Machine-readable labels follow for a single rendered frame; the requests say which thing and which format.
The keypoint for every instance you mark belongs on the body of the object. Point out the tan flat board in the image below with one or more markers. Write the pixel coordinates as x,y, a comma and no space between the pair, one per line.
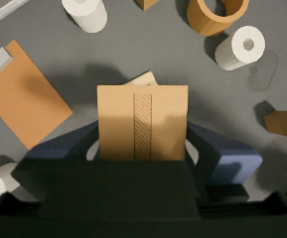
28,103

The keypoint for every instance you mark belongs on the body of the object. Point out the tan hollow tube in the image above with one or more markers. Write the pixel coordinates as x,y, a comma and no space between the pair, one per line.
206,23

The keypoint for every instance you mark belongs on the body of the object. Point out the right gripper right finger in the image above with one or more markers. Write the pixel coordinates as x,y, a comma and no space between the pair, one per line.
222,160

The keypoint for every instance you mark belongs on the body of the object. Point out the brown rectangular block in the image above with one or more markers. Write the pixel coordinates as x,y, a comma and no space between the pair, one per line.
276,122

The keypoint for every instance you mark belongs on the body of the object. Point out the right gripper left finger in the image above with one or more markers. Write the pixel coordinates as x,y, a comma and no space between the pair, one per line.
69,146

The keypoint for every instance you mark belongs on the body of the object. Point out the small square wooden pallet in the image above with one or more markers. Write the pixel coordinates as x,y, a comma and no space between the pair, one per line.
145,79

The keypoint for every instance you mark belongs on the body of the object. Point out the tan cardboard cube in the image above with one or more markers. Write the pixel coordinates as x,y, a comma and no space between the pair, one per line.
145,4

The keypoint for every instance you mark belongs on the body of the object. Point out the tan cardboard carton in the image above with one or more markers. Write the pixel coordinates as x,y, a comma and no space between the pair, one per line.
142,122

